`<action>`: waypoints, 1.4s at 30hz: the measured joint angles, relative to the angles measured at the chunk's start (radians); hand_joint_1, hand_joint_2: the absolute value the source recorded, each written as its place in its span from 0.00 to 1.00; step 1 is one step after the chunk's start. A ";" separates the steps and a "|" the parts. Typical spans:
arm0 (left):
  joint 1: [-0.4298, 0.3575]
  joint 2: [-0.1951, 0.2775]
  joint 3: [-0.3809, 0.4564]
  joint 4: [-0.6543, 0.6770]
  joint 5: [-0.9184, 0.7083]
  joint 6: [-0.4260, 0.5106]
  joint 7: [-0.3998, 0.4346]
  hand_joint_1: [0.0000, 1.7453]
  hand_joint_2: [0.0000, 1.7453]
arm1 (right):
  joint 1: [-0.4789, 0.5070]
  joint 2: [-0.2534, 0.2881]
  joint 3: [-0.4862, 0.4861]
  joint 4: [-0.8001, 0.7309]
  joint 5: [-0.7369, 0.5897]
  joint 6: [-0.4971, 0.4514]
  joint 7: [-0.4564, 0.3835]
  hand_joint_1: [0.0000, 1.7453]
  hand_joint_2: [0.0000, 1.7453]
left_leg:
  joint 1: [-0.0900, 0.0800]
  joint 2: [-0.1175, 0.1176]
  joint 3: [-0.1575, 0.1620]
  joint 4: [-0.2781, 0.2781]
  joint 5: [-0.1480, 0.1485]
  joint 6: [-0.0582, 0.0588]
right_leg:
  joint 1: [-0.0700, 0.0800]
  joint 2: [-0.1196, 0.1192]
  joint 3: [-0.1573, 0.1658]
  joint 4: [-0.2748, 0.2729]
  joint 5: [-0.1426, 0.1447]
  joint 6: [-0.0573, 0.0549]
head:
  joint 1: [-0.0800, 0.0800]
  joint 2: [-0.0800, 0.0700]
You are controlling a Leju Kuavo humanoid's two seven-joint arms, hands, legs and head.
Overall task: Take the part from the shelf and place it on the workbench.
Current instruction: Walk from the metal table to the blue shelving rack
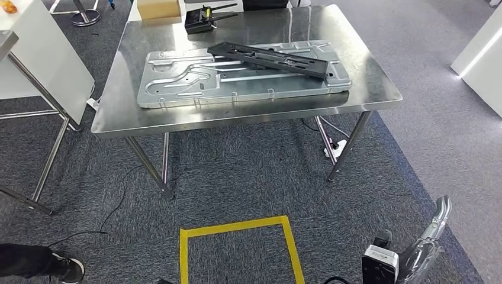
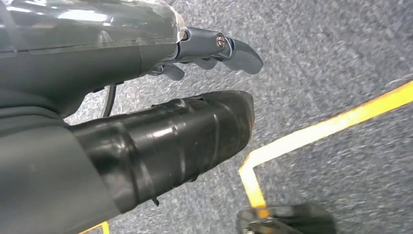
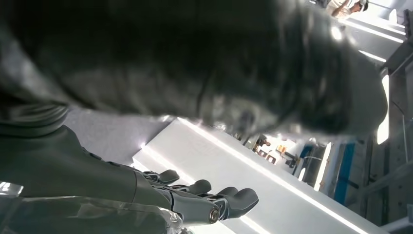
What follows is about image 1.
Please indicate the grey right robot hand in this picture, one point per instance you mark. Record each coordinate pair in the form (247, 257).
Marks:
(421, 255)

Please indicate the black plastic panel part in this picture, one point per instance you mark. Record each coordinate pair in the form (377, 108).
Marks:
(274, 58)

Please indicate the steel workbench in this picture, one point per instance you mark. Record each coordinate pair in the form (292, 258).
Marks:
(255, 23)

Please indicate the white power strip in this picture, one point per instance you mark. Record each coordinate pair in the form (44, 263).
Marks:
(92, 104)
(339, 148)

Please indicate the white cabinet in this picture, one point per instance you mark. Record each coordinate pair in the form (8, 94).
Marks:
(482, 70)

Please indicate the yellow floor tape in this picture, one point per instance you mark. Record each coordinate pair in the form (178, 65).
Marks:
(183, 255)

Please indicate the black robot foot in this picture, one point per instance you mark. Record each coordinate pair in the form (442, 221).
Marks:
(164, 281)

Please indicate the stamped metal plate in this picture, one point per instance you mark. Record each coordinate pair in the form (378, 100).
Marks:
(196, 94)

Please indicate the black zip case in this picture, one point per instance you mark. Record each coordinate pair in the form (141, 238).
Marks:
(264, 4)

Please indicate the black remote controller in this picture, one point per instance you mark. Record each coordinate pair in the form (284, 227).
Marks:
(196, 21)

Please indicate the cardboard box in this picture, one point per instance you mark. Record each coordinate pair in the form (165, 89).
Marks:
(159, 8)

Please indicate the white table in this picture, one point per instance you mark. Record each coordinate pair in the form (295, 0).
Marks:
(132, 13)

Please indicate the steel side table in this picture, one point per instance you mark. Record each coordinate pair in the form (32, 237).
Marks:
(51, 156)

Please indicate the person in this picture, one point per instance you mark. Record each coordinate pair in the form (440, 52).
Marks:
(27, 260)

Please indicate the chrome stanchion base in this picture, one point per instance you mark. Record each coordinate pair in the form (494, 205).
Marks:
(86, 17)

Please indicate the white board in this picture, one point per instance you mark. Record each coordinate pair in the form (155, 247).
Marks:
(51, 58)

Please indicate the white floor tape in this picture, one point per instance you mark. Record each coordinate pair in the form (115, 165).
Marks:
(55, 7)

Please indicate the orange object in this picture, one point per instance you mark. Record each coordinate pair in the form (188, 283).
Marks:
(8, 6)

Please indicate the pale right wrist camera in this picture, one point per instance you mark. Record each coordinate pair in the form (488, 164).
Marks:
(378, 266)

